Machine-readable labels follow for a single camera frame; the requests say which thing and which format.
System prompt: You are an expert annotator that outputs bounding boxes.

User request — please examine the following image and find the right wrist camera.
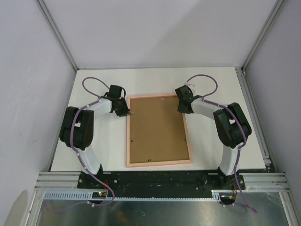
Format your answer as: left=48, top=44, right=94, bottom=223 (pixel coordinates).
left=184, top=81, right=195, bottom=88

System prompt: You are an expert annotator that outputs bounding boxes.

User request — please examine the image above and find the purple cable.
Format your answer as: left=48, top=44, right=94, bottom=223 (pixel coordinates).
left=44, top=77, right=116, bottom=212
left=185, top=74, right=258, bottom=214

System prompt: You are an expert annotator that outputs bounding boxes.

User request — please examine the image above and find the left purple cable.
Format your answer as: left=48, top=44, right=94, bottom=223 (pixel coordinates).
left=44, top=77, right=116, bottom=212

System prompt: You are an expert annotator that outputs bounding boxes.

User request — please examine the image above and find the white slotted cable duct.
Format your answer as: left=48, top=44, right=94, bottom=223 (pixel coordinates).
left=42, top=189, right=236, bottom=202

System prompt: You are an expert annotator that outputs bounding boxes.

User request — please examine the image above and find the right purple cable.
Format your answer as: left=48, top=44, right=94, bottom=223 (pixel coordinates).
left=185, top=74, right=258, bottom=214

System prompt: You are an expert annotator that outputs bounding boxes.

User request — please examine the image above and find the brown cardboard backing board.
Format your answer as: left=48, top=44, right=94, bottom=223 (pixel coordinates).
left=129, top=96, right=190, bottom=164

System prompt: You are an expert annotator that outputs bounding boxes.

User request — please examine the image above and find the aluminium frame rail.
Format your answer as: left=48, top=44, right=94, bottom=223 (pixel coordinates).
left=35, top=0, right=78, bottom=72

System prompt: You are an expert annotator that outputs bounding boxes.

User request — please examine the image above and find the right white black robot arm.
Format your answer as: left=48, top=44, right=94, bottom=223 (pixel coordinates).
left=175, top=85, right=252, bottom=189

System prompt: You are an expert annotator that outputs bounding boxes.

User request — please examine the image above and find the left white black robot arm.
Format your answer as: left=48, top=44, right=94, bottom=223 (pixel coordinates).
left=59, top=85, right=130, bottom=188

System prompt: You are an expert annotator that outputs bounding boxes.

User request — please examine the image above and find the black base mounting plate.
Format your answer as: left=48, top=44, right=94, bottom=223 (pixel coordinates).
left=77, top=170, right=246, bottom=199

